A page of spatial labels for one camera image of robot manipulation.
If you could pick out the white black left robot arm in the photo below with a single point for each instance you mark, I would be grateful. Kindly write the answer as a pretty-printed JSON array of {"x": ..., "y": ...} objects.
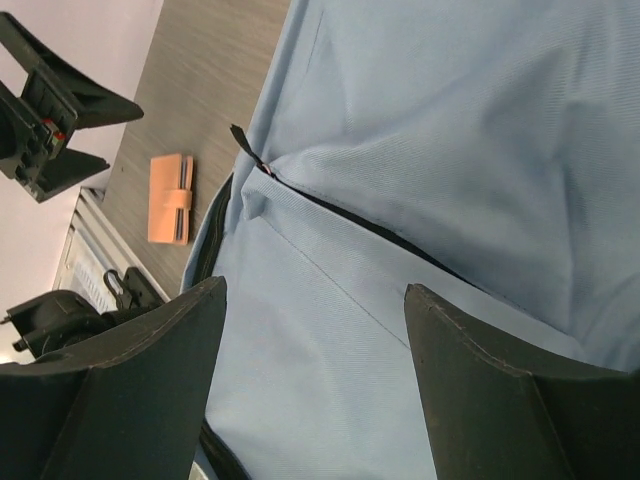
[{"x": 56, "y": 319}]

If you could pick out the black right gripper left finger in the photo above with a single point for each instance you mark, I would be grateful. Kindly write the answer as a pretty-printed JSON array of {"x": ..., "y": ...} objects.
[{"x": 125, "y": 404}]

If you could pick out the tan leather wallet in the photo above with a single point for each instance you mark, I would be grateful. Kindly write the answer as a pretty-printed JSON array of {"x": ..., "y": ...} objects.
[{"x": 170, "y": 199}]

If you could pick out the light blue fabric backpack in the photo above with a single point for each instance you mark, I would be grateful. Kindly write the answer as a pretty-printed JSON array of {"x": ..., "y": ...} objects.
[{"x": 483, "y": 151}]

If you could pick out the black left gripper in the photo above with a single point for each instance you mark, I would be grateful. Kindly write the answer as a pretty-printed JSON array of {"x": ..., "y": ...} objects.
[{"x": 37, "y": 125}]

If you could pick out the white slotted cable duct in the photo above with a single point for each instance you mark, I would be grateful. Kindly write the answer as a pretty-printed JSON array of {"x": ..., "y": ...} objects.
[{"x": 82, "y": 266}]

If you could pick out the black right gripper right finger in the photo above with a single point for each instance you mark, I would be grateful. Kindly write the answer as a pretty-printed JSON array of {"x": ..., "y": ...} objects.
[{"x": 500, "y": 395}]

